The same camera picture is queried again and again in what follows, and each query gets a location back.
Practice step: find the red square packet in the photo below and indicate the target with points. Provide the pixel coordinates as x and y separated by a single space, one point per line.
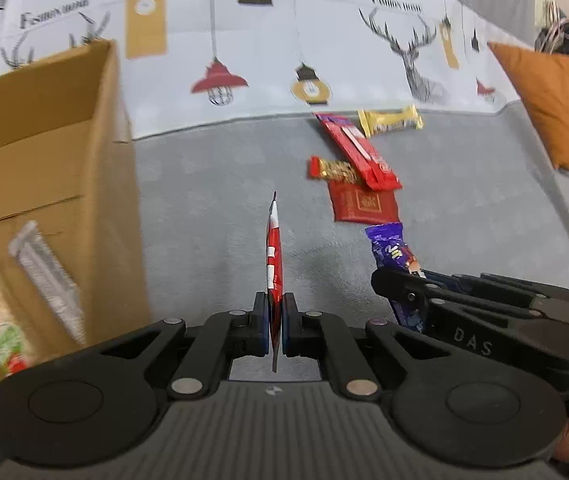
353 203

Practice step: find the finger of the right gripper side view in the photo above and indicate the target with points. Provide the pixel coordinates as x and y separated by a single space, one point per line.
405 293

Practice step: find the orange cushion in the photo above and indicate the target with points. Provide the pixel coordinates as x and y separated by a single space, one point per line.
542 82

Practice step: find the brown cardboard box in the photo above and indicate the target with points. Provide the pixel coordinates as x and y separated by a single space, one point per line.
67 163

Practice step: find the small red packet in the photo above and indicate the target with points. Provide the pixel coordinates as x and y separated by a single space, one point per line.
274 277

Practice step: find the yellow snack bar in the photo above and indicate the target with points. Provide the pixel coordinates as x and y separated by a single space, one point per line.
374 123

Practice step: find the clothes pile with hangers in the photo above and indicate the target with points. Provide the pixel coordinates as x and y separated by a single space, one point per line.
553 27

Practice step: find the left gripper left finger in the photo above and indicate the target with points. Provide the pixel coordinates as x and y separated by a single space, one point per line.
212 348

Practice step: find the red gold candy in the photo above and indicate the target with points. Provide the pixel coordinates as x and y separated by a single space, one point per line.
332 170

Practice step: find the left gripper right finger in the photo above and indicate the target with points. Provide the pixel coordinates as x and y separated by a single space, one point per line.
326 339

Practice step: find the long red snack packet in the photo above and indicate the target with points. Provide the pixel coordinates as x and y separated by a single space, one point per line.
374 171

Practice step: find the grey patterned sofa cover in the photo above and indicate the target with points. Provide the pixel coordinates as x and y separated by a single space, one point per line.
225 119

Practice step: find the purple candy packet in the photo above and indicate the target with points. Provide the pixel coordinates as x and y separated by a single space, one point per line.
392 252

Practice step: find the dark brown chocolate bar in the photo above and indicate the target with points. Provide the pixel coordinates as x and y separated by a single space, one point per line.
32 252

